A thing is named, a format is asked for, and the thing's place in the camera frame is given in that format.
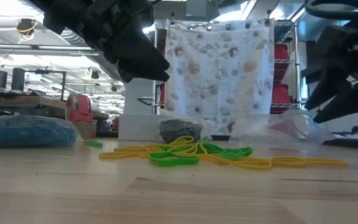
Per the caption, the white cardboard box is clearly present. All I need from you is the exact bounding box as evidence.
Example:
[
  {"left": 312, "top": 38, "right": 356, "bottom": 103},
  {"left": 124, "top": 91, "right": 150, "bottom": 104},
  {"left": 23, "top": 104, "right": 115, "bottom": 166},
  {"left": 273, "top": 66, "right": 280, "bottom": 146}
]
[{"left": 117, "top": 114, "right": 169, "bottom": 141}]

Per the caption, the red tape dispenser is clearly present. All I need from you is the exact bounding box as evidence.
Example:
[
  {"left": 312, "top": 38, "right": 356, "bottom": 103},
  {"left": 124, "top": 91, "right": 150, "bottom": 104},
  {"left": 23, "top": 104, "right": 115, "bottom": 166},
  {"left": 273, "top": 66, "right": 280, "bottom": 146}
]
[{"left": 65, "top": 94, "right": 94, "bottom": 124}]

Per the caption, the black cable yellow tag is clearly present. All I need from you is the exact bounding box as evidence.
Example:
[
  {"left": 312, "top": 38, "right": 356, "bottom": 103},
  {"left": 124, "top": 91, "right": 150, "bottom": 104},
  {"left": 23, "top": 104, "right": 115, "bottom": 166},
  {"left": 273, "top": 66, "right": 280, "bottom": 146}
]
[{"left": 304, "top": 0, "right": 358, "bottom": 58}]

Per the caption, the black rubber band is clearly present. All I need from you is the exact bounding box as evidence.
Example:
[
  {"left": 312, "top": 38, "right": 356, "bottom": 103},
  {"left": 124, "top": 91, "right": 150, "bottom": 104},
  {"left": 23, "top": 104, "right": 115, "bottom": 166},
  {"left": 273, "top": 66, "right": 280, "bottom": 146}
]
[{"left": 159, "top": 120, "right": 203, "bottom": 144}]

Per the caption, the black background rack frame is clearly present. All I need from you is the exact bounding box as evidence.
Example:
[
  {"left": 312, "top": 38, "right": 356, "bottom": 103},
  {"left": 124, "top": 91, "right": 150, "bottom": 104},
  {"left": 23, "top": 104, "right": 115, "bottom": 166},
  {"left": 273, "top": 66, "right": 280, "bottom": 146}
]
[{"left": 25, "top": 68, "right": 68, "bottom": 102}]

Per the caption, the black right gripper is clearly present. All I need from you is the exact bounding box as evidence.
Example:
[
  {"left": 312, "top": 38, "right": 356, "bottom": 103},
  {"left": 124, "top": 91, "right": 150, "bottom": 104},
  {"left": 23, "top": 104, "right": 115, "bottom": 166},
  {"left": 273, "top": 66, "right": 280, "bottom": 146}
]
[{"left": 301, "top": 0, "right": 358, "bottom": 124}]

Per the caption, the white floral curtain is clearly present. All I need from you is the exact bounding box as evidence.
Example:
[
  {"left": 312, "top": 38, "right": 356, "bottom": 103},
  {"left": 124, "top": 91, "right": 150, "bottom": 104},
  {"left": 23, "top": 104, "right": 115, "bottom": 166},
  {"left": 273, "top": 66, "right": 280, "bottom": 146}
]
[{"left": 164, "top": 19, "right": 275, "bottom": 134}]

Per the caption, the grey workbench wooden top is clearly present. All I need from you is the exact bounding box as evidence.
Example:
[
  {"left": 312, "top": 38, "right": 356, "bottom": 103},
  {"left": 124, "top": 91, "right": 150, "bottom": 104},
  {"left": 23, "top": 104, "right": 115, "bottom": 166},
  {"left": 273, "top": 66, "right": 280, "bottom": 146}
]
[{"left": 0, "top": 94, "right": 110, "bottom": 121}]

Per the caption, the red plastic bin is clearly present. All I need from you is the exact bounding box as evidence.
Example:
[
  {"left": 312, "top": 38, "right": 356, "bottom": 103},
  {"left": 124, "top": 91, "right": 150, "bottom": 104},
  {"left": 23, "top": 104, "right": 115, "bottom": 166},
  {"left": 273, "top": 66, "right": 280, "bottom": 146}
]
[
  {"left": 270, "top": 83, "right": 292, "bottom": 114},
  {"left": 273, "top": 43, "right": 291, "bottom": 82}
]

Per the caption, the black ceiling device yellow cable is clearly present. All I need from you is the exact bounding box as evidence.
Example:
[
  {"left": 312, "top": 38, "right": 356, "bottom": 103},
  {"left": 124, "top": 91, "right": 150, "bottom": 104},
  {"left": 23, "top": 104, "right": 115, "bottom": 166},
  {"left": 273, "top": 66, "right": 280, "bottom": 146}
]
[{"left": 15, "top": 17, "right": 39, "bottom": 44}]

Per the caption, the brown cardboard block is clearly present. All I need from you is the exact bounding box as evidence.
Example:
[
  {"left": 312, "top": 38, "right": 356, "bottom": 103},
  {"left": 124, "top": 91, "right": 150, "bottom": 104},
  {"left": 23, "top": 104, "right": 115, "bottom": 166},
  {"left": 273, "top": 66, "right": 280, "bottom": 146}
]
[{"left": 72, "top": 121, "right": 98, "bottom": 140}]

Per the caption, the dark grey canister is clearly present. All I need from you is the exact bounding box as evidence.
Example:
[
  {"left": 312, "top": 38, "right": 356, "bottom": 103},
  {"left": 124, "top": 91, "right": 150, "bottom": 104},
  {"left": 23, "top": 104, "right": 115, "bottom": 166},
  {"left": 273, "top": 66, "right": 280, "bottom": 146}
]
[
  {"left": 10, "top": 67, "right": 26, "bottom": 93},
  {"left": 0, "top": 70, "right": 9, "bottom": 94}
]

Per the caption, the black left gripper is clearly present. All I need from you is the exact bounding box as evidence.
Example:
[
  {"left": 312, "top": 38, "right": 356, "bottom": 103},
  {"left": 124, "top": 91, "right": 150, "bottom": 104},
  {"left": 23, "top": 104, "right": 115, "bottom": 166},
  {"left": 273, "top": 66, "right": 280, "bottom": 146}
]
[{"left": 29, "top": 0, "right": 171, "bottom": 83}]

